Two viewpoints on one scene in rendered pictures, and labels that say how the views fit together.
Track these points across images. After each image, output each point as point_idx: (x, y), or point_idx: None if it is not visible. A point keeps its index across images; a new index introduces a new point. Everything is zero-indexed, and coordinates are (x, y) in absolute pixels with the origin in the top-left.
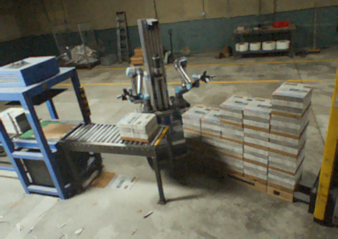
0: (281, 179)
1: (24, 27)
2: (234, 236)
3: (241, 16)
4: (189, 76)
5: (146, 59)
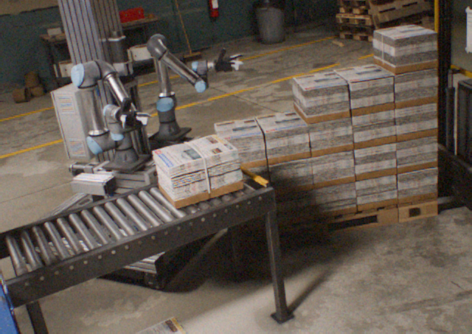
0: (419, 182)
1: None
2: (442, 284)
3: (44, 8)
4: (1, 144)
5: (99, 43)
